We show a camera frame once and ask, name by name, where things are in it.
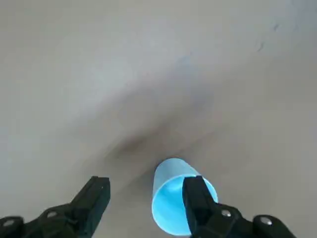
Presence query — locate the blue plastic cup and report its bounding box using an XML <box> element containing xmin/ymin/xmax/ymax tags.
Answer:
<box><xmin>151</xmin><ymin>157</ymin><xmax>218</xmax><ymax>236</ymax></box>

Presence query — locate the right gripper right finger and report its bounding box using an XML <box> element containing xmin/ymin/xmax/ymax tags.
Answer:
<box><xmin>182</xmin><ymin>175</ymin><xmax>298</xmax><ymax>238</ymax></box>

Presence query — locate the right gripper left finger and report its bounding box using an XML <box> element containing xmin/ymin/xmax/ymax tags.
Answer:
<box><xmin>0</xmin><ymin>176</ymin><xmax>111</xmax><ymax>238</ymax></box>

